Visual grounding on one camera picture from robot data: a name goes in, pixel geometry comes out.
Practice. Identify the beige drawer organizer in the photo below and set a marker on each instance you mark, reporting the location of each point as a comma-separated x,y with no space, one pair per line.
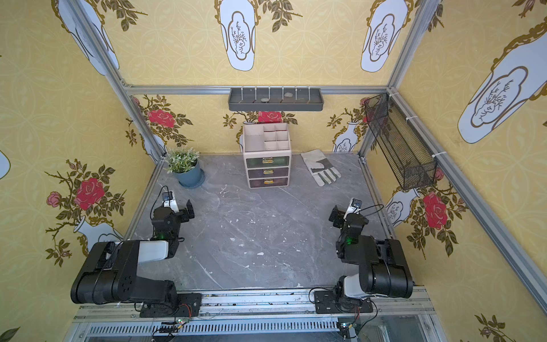
267,153

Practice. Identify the grey work glove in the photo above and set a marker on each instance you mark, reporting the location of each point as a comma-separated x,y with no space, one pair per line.
320,168

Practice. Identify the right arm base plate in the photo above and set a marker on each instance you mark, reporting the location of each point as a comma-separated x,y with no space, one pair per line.
328,302

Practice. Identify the potted green plant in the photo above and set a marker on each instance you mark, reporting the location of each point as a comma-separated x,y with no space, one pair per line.
184,165

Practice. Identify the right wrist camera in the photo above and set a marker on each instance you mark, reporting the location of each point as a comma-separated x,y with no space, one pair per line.
354,207

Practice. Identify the grey wall shelf tray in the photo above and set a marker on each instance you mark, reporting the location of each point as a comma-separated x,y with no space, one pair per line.
275,98

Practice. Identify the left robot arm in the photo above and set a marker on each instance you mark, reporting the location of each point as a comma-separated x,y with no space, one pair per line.
110,272

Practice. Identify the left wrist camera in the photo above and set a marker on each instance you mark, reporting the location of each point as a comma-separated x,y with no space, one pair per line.
168,200

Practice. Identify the black wire mesh basket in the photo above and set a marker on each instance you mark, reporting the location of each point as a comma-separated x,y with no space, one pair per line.
407,155

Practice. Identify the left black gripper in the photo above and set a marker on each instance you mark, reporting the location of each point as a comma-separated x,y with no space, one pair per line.
186,209

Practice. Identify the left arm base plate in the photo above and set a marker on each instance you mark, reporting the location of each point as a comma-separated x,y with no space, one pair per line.
184,306

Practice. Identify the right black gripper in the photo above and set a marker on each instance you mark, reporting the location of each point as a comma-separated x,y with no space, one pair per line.
335,215

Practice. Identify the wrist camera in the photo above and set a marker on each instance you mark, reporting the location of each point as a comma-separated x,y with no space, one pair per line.
168,200
354,207

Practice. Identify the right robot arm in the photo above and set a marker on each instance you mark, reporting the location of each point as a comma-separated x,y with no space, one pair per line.
382,266

